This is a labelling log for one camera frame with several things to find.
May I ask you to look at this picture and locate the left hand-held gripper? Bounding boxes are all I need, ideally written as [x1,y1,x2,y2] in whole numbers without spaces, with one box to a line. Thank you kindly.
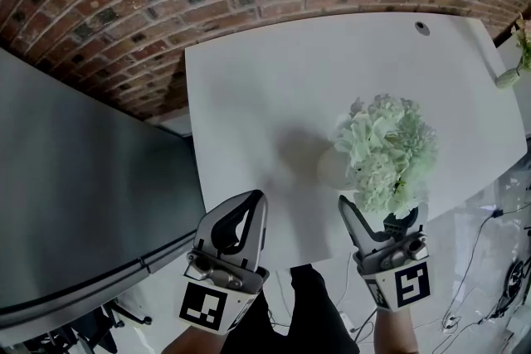
[178,189,270,336]

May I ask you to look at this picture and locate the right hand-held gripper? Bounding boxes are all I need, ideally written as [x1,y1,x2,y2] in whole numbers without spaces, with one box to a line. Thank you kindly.
[338,194,435,311]

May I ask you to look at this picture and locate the pale green hydrangea bouquet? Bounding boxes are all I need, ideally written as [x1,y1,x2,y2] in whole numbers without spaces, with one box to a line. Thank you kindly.
[334,94,440,220]

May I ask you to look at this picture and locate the round white vase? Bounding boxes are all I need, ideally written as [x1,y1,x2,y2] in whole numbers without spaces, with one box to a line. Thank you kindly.
[317,144,360,192]

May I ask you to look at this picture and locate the person's left forearm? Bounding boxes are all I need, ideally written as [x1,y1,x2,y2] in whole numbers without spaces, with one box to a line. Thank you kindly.
[159,326,228,354]

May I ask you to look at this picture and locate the person's right forearm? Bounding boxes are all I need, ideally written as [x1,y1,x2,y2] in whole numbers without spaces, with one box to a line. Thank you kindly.
[373,305,420,354]

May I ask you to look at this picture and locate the white desk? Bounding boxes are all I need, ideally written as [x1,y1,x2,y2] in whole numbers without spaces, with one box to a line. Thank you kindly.
[184,11,528,269]

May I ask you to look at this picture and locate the pink flowers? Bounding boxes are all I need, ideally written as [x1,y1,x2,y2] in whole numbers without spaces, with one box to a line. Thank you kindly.
[510,12,531,72]

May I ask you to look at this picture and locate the person's black trousers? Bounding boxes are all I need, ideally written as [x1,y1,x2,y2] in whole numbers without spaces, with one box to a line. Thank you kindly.
[226,264,361,354]

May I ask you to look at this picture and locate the white power strip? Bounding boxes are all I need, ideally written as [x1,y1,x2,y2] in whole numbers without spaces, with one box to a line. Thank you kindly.
[441,314,462,332]

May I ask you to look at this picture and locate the black scooter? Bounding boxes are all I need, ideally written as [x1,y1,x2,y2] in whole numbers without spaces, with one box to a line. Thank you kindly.
[492,255,531,321]

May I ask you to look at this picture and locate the grey refrigerator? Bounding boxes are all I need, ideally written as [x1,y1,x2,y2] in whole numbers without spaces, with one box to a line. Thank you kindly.
[0,47,209,340]

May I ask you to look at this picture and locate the black swivel chair base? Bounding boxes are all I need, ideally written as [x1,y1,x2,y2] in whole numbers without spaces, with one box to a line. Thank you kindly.
[22,297,153,354]

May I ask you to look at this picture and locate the small pale green vase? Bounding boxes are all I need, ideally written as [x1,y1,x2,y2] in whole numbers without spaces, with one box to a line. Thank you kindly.
[495,68,523,90]

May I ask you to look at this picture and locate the long black floor cable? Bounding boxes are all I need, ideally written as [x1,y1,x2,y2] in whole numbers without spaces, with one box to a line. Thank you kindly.
[444,208,531,323]

